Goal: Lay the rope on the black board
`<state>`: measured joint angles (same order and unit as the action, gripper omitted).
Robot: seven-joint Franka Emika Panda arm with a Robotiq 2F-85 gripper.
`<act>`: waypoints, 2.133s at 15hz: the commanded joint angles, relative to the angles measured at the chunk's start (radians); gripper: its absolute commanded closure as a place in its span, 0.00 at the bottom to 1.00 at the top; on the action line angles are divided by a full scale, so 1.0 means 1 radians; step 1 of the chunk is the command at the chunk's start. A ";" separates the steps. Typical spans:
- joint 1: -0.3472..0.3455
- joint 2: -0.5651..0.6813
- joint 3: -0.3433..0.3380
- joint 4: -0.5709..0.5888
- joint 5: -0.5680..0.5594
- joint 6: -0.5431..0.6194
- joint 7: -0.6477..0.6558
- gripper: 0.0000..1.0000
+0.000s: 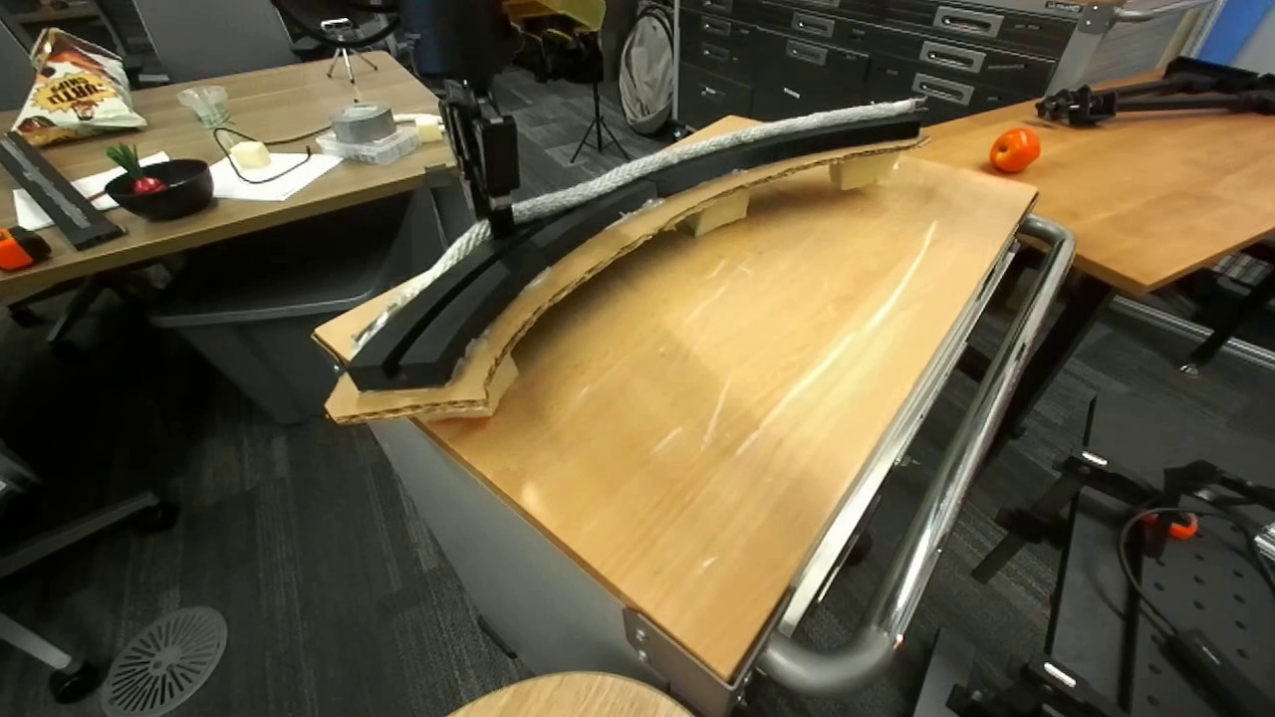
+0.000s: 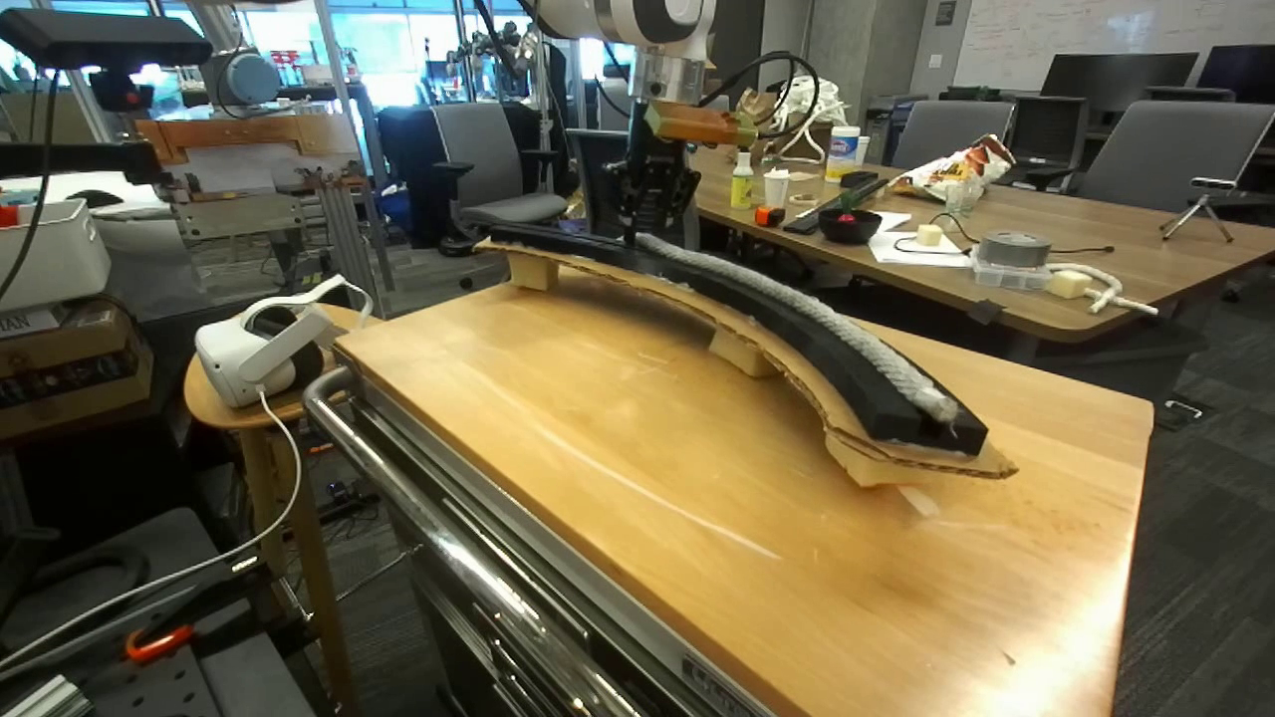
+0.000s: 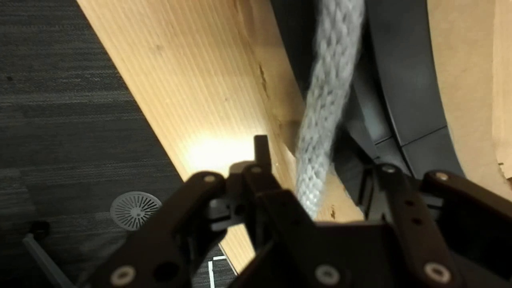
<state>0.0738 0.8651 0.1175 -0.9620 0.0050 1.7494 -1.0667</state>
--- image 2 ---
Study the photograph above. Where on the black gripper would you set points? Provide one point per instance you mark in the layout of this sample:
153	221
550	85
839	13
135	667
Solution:
662	165

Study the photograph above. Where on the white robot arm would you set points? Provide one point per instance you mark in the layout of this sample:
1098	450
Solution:
624	20

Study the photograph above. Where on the black curved grooved board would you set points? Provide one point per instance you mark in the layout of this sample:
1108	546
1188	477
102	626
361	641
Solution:
851	373

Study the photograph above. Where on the dark office chair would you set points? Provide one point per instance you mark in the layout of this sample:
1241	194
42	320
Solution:
597	173
1049	130

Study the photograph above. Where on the yellow green bottle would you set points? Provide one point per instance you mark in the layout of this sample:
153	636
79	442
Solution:
744	183

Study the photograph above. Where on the orange round object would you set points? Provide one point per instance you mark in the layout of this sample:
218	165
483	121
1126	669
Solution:
768	218

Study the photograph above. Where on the white paper cup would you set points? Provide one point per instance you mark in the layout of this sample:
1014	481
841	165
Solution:
780	190

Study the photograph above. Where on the brown cardboard piece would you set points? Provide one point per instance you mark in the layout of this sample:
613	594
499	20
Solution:
760	117

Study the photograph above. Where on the grey office chair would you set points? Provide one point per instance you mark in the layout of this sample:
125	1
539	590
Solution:
1176	145
949	130
492	162

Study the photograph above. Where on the black long flat bar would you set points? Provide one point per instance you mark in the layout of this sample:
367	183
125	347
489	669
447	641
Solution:
832	206

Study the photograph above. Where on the black bowl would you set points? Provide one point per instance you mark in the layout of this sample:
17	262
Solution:
851	226

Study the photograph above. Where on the white labelled bottle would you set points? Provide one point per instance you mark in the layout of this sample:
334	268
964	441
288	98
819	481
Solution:
847	153

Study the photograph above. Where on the white paper sheet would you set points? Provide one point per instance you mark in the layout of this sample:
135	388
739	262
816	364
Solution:
904	258

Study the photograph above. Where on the cream round object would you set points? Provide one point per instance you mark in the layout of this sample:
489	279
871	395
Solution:
929	235

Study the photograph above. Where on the snack chip bag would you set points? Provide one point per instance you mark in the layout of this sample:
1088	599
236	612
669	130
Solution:
969	165

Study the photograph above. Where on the grey tape roll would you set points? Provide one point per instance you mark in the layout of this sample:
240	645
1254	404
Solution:
1017	258

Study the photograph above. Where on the white power adapter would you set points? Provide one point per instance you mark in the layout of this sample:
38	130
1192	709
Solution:
1070	286

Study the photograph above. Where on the white VR headset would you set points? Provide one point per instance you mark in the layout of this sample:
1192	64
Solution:
254	351

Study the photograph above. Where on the cardboard box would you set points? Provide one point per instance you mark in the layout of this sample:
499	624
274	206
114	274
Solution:
240	141

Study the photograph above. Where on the wood topped metal cart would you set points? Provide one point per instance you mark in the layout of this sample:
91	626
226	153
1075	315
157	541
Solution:
454	624

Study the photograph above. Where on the round wooden stool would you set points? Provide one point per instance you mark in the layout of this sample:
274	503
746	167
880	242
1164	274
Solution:
265	462

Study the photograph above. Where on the long wooden office desk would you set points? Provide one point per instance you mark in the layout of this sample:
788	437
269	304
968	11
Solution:
1169	263

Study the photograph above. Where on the small tabletop tripod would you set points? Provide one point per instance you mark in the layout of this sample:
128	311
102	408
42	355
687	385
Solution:
1199	199

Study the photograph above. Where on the black flat overhead panel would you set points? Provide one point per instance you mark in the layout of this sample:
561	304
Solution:
104	39

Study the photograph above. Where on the white equipment box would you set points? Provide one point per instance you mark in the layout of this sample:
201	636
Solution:
54	262

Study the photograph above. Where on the black perforated breadboard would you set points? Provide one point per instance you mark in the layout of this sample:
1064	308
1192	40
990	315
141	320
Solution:
201	683

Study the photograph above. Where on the orange clamp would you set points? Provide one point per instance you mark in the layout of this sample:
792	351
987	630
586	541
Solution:
157	645

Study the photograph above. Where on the yellow wrist camera mount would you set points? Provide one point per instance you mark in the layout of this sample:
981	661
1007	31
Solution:
697	124

